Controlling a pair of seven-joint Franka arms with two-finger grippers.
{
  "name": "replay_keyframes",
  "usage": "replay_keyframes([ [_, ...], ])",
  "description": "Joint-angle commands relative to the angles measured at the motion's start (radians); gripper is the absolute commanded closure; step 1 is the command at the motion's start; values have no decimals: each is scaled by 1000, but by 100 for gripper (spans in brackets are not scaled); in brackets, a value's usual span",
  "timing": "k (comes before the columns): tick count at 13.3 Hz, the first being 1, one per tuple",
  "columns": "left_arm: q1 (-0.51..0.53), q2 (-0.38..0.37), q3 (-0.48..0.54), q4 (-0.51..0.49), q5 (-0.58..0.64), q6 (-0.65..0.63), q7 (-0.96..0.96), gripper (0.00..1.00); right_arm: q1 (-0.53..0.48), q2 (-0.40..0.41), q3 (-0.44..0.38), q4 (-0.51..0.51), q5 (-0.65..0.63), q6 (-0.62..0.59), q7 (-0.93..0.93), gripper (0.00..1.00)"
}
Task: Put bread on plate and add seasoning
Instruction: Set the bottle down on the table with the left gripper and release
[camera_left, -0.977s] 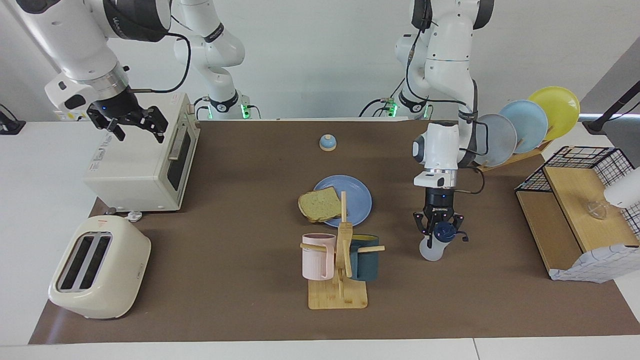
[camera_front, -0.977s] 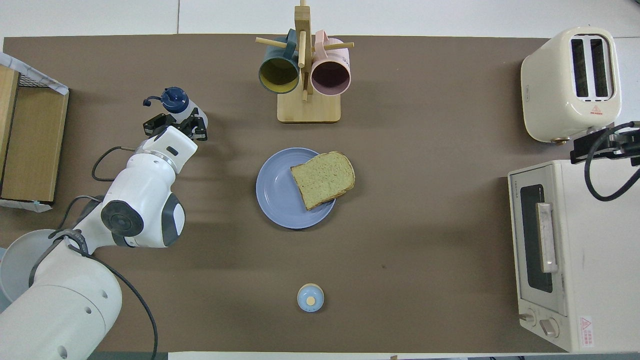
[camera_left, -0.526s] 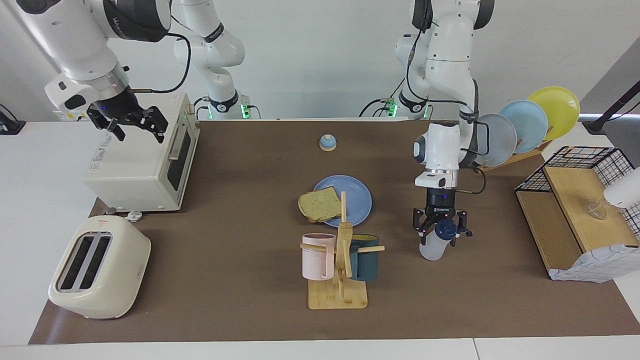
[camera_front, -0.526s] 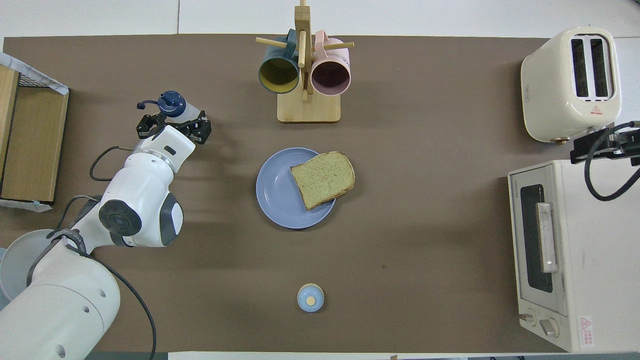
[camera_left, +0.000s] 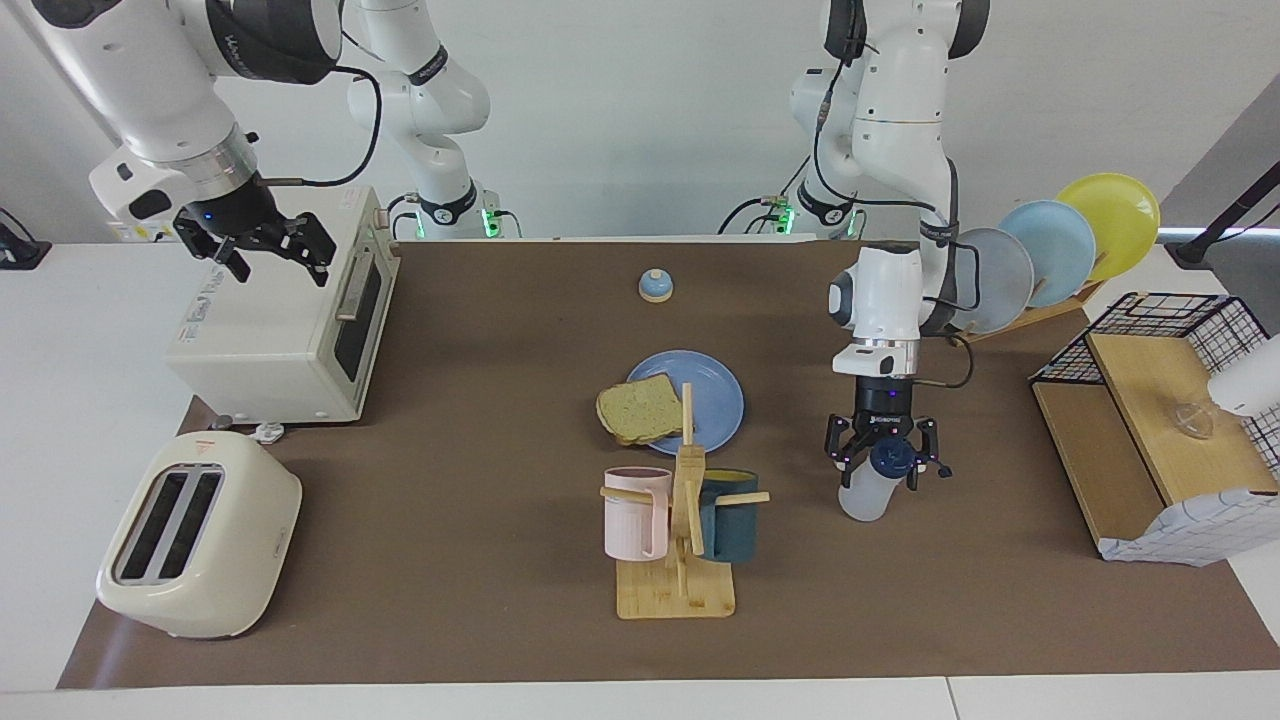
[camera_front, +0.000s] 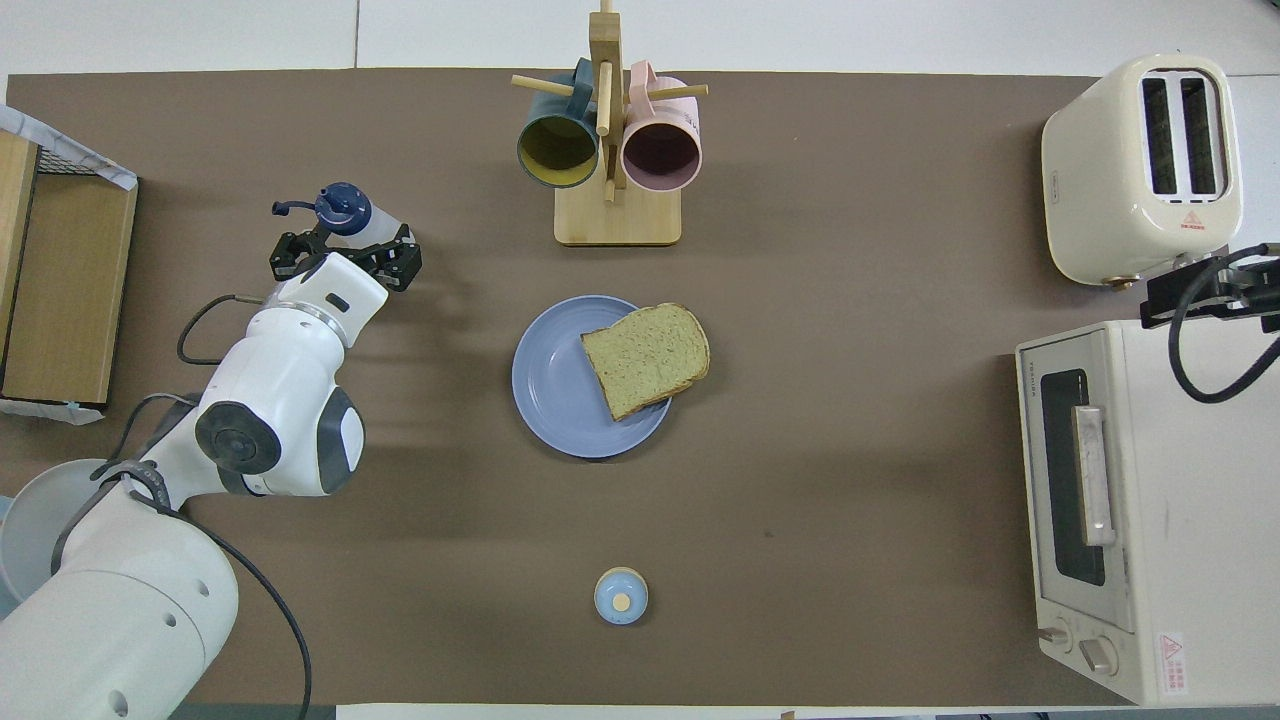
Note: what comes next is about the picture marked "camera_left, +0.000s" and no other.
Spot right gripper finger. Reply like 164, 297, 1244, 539
262, 212, 336, 289
172, 212, 251, 284

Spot dark teal mug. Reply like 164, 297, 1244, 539
697, 469, 761, 562

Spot pink mug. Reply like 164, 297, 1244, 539
603, 466, 673, 562

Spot black base cable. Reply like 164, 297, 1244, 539
385, 192, 426, 241
718, 150, 813, 237

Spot white toaster oven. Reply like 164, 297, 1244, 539
166, 184, 401, 425

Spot black wire basket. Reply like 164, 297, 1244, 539
1030, 292, 1280, 476

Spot squeeze bottle with navy cap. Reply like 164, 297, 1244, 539
838, 437, 953, 523

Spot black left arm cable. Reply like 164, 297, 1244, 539
810, 0, 976, 391

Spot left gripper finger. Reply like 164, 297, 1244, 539
824, 413, 871, 471
905, 417, 943, 491

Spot pale grey plate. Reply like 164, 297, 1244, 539
945, 228, 1036, 336

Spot wooden plate rack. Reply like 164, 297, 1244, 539
960, 280, 1106, 346

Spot brown table mat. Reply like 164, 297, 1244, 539
57, 240, 1280, 689

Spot black stand base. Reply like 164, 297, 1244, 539
0, 207, 53, 271

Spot white checkered cloth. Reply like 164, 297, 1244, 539
1097, 488, 1280, 568

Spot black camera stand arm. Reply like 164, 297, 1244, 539
1165, 160, 1280, 268

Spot wooden two-level shelf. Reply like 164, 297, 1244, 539
1030, 332, 1280, 561

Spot yellow plate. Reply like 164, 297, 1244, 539
1055, 173, 1161, 283

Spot light blue plate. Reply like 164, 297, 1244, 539
1000, 200, 1098, 308

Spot wooden mug tree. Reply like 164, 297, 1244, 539
600, 382, 771, 620

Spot white rounded device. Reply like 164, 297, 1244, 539
1205, 335, 1280, 418

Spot cream two-slot toaster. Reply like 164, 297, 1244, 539
96, 430, 303, 639

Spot slice of bread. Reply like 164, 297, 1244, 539
596, 373, 687, 447

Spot blue round plate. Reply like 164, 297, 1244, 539
627, 349, 746, 456

